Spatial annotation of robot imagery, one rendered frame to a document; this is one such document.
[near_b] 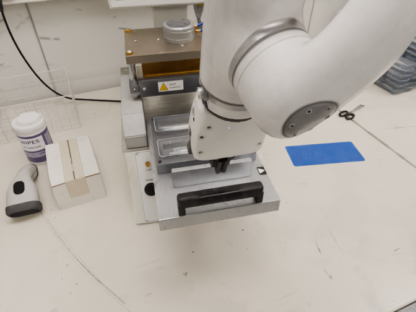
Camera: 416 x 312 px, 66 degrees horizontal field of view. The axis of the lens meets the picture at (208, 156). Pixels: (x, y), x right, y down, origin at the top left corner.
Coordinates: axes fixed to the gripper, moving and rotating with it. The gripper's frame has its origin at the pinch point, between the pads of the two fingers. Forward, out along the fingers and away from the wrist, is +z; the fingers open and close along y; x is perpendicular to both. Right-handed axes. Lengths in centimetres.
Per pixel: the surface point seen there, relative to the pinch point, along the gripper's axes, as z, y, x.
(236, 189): 4.8, 2.5, -3.6
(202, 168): 7.1, -1.9, 2.7
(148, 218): 33.6, -13.4, 4.9
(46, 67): 49, -44, 78
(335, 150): 41, 47, 19
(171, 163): 9.9, -6.9, 6.3
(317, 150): 41, 42, 20
